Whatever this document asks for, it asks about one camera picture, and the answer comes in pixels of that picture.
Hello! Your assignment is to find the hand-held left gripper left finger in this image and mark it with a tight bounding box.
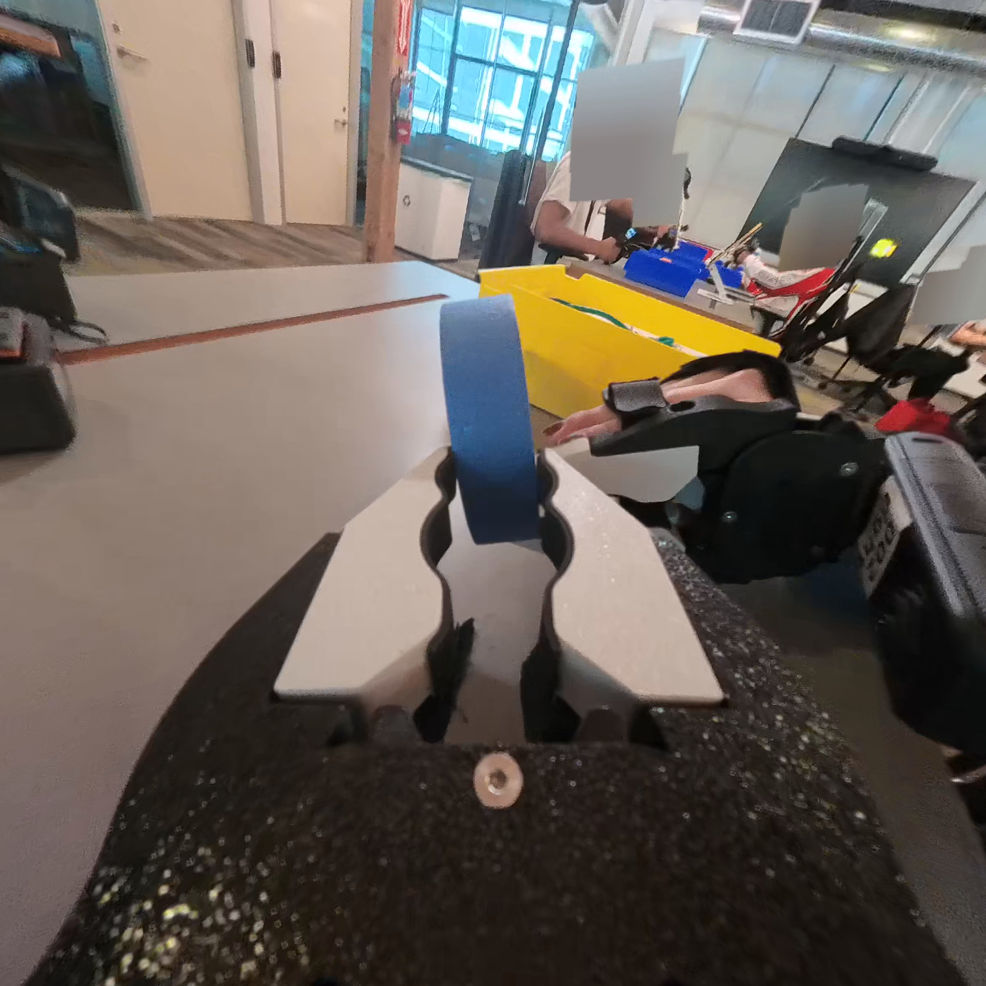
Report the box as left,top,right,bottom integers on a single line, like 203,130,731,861
273,445,475,721

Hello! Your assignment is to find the yellow plastic bin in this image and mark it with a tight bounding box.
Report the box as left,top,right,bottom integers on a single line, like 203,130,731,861
478,264,784,422

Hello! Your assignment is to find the silver spiral air duct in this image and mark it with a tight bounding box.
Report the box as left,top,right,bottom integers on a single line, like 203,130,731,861
801,14,986,61

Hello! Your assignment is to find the black bag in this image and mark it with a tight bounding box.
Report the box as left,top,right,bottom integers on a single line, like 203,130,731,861
0,165,83,325

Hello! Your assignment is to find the black office chair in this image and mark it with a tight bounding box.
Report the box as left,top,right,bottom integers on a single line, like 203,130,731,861
774,281,918,386

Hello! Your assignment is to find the white cabinet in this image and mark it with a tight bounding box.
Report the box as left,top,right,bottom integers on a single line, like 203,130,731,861
395,158,473,260

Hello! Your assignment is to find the red bag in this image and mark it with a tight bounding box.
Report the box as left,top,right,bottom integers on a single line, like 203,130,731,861
876,397,958,438

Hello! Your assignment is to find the white door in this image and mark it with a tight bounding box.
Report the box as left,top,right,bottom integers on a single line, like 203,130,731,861
96,0,257,224
268,0,365,226

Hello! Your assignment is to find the large window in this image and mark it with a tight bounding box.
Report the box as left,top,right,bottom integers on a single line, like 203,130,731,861
410,0,600,163

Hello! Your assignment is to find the red white cloth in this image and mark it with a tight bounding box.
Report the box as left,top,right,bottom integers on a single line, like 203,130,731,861
742,260,839,300

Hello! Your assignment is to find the blue plastic bin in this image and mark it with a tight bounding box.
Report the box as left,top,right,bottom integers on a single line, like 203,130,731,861
622,245,713,297

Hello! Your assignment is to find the black charger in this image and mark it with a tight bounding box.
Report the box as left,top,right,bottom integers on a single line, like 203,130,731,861
0,307,78,457

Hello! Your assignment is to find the wooden post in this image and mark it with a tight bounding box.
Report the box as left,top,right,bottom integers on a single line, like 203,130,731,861
361,0,419,264

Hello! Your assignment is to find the blue tape roll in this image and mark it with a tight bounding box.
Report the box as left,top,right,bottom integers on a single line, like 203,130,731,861
438,293,542,546

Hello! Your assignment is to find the black soundbar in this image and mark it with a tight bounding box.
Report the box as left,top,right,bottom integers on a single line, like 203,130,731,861
832,136,941,173

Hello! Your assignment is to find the red fire extinguisher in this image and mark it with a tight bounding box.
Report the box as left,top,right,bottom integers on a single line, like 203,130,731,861
387,68,419,145

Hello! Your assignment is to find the black screen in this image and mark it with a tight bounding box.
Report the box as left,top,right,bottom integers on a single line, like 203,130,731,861
735,137,978,290

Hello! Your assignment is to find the black coat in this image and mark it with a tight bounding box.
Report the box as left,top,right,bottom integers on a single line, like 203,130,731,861
478,148,538,271

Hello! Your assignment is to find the person's right hand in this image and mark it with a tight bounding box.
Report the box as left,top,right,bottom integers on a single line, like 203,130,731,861
543,368,770,448

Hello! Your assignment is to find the ceiling vent grille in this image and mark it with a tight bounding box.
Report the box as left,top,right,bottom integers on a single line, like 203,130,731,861
732,0,823,41

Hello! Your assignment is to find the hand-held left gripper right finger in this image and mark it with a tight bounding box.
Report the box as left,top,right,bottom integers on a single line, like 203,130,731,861
524,447,728,729

